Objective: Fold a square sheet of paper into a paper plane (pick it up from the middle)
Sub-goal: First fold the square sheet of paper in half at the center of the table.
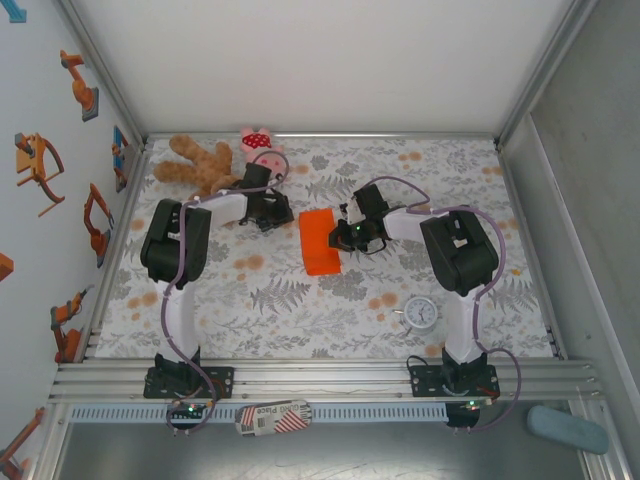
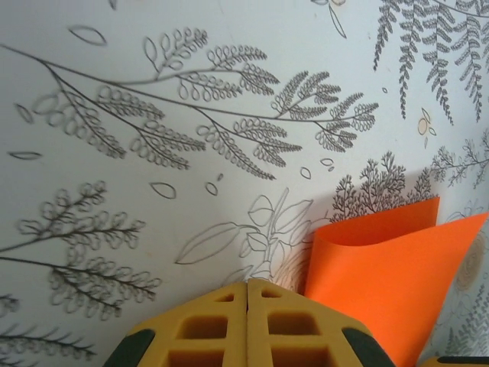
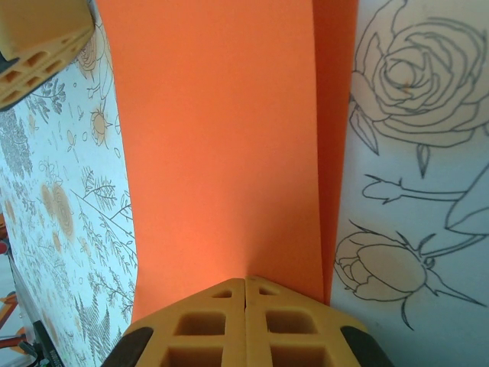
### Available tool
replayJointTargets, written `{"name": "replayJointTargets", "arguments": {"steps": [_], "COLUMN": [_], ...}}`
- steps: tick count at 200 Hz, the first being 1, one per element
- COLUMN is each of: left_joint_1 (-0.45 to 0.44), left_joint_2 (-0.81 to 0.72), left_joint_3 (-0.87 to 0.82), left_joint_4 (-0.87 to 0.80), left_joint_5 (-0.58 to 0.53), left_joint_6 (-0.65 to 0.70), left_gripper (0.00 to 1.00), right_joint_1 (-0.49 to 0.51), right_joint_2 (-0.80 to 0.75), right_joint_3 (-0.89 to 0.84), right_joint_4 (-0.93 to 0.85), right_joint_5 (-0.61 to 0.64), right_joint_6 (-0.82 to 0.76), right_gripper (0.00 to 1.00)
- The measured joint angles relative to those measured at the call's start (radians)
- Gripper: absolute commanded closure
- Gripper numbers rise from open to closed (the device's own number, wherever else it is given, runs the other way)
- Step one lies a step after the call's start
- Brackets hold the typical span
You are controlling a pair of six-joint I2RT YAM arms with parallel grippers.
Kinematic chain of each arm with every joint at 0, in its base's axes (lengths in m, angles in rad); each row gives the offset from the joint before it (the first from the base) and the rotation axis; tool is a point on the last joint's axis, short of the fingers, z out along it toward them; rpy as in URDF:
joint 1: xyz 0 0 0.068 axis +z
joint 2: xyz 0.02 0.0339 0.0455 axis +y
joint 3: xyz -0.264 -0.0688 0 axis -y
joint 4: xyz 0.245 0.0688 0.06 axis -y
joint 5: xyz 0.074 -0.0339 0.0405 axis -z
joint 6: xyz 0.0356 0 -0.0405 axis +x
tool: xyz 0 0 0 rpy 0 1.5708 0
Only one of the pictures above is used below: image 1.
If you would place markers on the orange cloth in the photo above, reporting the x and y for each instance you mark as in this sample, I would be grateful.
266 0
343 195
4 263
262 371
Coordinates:
317 245

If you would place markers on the pink plush toy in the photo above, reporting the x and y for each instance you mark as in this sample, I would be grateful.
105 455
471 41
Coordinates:
255 140

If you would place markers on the blue orange wall sticker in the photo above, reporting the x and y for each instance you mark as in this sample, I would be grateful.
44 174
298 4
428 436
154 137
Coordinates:
120 155

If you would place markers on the blue grey oval case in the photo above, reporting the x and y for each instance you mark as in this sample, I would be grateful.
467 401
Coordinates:
567 430

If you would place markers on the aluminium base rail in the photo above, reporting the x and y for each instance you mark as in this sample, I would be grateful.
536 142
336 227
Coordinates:
325 380

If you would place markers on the orange claw gripper wall sticker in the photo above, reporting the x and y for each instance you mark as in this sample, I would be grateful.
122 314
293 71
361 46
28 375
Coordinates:
30 165

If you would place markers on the orange block wall sticker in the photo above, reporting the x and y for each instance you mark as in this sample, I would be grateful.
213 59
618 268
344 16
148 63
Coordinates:
5 267

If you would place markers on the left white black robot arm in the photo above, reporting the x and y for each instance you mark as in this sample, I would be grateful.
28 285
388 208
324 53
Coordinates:
175 245

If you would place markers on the brown teddy bear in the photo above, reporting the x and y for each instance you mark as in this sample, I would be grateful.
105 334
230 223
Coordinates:
200 160

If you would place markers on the aluminium frame leg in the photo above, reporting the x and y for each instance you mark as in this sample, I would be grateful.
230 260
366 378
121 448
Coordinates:
612 465
50 445

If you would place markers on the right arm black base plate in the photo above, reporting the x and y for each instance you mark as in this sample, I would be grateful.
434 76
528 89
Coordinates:
425 382

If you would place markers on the printed striped label pouch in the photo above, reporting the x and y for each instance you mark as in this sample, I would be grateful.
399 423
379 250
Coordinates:
272 417

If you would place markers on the small circuit board green LED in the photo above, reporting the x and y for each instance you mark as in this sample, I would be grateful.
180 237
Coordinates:
474 406
189 411

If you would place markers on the aluminium frame post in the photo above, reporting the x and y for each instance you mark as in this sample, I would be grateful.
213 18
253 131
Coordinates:
550 65
104 65

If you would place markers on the aluminium cross rail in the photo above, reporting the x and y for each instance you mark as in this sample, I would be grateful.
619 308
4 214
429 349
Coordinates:
350 135

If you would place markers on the floral print tablecloth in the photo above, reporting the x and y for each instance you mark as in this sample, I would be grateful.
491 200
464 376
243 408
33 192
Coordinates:
320 325

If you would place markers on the aluminium side rail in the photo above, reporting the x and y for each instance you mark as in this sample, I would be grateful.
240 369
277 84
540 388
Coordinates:
516 200
112 250

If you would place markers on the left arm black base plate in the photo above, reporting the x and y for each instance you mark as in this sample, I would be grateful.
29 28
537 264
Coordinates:
222 382

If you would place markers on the white round alarm clock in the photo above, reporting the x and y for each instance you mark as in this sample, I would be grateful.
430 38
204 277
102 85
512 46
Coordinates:
421 312

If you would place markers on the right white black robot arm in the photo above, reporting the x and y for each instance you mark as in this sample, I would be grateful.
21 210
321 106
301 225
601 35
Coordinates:
460 250

